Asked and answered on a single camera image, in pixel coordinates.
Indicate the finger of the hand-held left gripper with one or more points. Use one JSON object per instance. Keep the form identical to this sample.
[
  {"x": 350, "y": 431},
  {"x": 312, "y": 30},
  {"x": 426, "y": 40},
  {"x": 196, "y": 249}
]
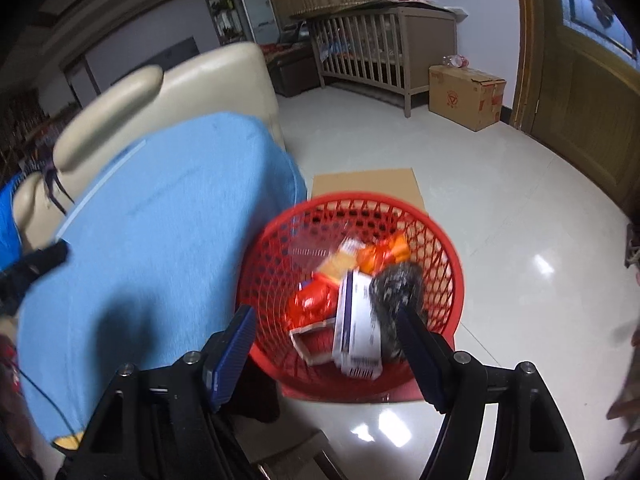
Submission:
[{"x": 47, "y": 257}]

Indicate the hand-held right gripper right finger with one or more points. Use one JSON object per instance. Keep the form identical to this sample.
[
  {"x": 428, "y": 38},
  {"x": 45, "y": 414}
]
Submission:
[{"x": 422, "y": 355}]

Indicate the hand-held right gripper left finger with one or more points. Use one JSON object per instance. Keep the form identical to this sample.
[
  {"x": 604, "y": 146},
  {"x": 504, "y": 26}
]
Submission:
[{"x": 232, "y": 355}]

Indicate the red mesh plastic basket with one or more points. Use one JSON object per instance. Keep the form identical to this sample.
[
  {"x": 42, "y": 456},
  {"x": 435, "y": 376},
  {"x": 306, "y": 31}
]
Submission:
[{"x": 265, "y": 310}]

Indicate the white and purple carton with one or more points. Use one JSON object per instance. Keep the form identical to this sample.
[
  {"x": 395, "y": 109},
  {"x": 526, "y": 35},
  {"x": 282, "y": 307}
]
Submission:
[{"x": 355, "y": 330}]

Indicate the metallic foil bag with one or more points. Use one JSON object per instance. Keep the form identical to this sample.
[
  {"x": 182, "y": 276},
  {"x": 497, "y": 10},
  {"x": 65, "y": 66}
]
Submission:
[{"x": 395, "y": 285}]

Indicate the torn pink cardboard piece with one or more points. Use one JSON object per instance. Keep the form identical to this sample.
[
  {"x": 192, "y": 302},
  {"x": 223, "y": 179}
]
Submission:
[{"x": 312, "y": 346}]

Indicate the red plastic bag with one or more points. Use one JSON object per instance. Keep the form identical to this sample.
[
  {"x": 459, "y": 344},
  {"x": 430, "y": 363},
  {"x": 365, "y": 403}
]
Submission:
[{"x": 312, "y": 302}]

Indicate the orange snack wrapper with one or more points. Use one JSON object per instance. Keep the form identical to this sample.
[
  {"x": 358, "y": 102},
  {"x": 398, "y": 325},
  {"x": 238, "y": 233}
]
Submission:
[{"x": 385, "y": 255}]

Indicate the clear plastic container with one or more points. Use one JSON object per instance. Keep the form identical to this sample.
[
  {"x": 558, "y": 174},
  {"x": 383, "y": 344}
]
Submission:
[{"x": 315, "y": 250}]

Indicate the blue jacket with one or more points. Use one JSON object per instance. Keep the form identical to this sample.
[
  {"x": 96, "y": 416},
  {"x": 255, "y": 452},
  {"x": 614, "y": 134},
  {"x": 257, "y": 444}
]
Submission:
[{"x": 10, "y": 220}]

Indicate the long white plastic tube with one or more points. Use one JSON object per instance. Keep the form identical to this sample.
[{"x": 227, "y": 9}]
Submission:
[{"x": 107, "y": 176}]

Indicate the blue table cloth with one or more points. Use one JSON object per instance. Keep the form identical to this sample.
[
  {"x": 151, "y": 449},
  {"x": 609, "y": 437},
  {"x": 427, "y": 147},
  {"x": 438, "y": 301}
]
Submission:
[{"x": 165, "y": 220}]

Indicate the dark display shelf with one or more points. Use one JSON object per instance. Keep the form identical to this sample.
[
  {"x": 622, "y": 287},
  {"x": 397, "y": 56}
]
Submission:
[{"x": 25, "y": 130}]

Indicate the flat brown cardboard sheet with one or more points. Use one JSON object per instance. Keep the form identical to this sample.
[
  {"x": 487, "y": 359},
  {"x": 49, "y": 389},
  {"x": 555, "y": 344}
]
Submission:
[{"x": 365, "y": 180}]

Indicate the black television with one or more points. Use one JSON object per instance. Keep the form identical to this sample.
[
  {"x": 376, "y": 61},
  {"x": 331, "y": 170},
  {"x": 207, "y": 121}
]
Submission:
[{"x": 160, "y": 57}]

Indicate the cream leather sofa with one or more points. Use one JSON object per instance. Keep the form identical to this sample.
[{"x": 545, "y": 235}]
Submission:
[{"x": 225, "y": 80}]

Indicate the brown cardboard box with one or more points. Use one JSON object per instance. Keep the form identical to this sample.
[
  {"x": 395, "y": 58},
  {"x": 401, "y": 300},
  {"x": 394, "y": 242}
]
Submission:
[{"x": 460, "y": 100}]

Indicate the dark low cabinet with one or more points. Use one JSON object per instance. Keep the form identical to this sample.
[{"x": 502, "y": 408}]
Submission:
[{"x": 295, "y": 75}]

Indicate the wooden door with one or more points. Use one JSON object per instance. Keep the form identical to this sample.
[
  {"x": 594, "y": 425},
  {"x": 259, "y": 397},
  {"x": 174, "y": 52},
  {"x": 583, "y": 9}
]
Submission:
[{"x": 575, "y": 85}]

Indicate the wooden baby crib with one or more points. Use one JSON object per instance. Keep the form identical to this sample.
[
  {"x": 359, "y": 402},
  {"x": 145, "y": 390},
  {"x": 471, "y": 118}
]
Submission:
[{"x": 430, "y": 35}]

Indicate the white refrigerator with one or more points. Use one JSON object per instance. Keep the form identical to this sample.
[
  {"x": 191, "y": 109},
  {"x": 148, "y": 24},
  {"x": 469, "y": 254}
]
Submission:
[{"x": 260, "y": 15}]

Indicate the wall shelf with bottles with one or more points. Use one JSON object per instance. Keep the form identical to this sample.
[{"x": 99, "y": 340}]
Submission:
[{"x": 225, "y": 15}]

